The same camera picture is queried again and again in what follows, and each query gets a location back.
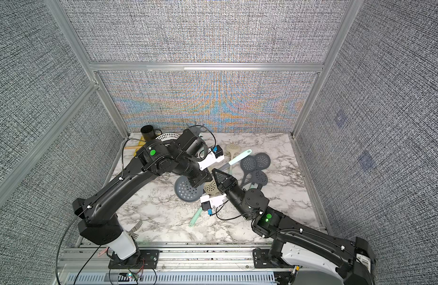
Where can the grey skimmer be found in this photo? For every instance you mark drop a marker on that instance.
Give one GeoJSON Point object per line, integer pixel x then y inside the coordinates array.
{"type": "Point", "coordinates": [248, 165]}
{"type": "Point", "coordinates": [256, 177]}
{"type": "Point", "coordinates": [263, 161]}

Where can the white bowl black rim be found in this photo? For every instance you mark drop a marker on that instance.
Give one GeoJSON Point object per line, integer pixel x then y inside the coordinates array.
{"type": "Point", "coordinates": [168, 136]}

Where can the black mug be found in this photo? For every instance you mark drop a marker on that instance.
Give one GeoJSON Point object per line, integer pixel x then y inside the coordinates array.
{"type": "Point", "coordinates": [149, 132]}

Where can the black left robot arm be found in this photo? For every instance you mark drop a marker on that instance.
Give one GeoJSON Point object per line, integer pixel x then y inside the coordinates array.
{"type": "Point", "coordinates": [98, 219]}

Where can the cream slotted spatula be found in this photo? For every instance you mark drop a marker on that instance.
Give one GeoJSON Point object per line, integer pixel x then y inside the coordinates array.
{"type": "Point", "coordinates": [233, 149]}

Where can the metal fork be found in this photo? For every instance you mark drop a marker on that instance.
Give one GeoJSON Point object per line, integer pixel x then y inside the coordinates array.
{"type": "Point", "coordinates": [133, 232]}

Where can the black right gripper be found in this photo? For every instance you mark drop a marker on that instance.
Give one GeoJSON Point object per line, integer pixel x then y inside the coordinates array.
{"type": "Point", "coordinates": [230, 187]}

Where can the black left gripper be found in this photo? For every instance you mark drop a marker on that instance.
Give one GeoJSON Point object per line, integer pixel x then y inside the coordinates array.
{"type": "Point", "coordinates": [204, 177]}

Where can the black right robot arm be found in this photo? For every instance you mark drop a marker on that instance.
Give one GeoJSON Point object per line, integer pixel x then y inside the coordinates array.
{"type": "Point", "coordinates": [296, 245]}

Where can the grey skimmer left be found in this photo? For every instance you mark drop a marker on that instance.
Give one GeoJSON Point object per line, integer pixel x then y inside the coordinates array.
{"type": "Point", "coordinates": [248, 165]}

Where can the yellow tray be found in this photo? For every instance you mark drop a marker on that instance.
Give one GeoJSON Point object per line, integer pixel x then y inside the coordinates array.
{"type": "Point", "coordinates": [141, 143]}

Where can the grey skimmer lone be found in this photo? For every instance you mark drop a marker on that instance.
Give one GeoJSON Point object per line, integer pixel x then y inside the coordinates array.
{"type": "Point", "coordinates": [186, 192]}

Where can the grey skimmer back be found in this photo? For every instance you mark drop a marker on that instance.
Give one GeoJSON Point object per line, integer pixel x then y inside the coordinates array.
{"type": "Point", "coordinates": [263, 161]}

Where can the grey skimmer right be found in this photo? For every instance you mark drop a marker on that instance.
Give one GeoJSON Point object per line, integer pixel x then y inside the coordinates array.
{"type": "Point", "coordinates": [256, 177]}

